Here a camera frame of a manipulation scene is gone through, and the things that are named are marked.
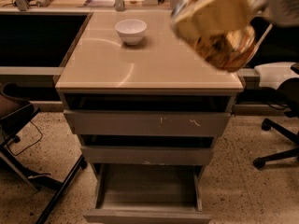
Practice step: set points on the grey drawer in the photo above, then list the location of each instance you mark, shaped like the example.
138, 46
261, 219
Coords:
148, 115
147, 194
148, 150

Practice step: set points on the dark chair on left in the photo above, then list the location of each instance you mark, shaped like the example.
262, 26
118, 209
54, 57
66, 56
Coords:
15, 113

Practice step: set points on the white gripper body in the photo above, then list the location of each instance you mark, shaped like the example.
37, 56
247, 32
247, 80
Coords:
284, 4

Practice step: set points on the bottom grey drawer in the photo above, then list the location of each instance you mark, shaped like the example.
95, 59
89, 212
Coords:
147, 194

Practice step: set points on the white ceramic bowl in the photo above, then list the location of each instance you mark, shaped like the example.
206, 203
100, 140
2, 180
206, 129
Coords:
131, 31

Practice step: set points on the middle grey drawer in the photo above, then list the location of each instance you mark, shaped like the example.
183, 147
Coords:
148, 150

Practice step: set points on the top grey drawer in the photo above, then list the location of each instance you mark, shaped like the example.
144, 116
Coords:
148, 115

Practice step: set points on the beige drawer cabinet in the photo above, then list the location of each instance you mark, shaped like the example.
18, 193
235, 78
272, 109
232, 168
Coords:
159, 65

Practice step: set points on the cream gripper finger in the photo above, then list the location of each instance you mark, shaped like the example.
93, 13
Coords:
195, 18

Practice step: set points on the white chair seat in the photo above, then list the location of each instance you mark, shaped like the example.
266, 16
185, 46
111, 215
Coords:
272, 75

